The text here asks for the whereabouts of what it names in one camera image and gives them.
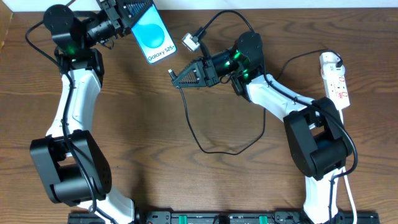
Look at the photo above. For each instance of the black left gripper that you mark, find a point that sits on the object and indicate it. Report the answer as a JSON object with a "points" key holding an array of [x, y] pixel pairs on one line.
{"points": [[112, 14]]}

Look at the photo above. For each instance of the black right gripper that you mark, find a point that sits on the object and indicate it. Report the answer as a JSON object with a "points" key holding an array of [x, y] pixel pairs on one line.
{"points": [[208, 72]]}

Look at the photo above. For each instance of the blue screen Galaxy smartphone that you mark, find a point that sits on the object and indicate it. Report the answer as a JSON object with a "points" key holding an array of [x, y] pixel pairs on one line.
{"points": [[153, 37]]}

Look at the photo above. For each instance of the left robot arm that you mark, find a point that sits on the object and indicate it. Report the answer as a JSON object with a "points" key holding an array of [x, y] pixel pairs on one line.
{"points": [[71, 166]]}

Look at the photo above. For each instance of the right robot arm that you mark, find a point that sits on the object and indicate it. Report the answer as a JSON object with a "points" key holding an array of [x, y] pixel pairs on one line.
{"points": [[318, 142]]}

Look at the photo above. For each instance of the white charger plug adapter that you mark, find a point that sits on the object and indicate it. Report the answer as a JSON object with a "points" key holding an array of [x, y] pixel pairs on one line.
{"points": [[331, 65]]}

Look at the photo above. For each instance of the white power strip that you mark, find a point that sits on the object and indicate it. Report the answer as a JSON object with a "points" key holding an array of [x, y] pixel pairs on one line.
{"points": [[336, 90]]}

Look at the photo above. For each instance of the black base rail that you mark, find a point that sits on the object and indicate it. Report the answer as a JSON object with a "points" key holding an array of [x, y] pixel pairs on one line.
{"points": [[282, 217]]}

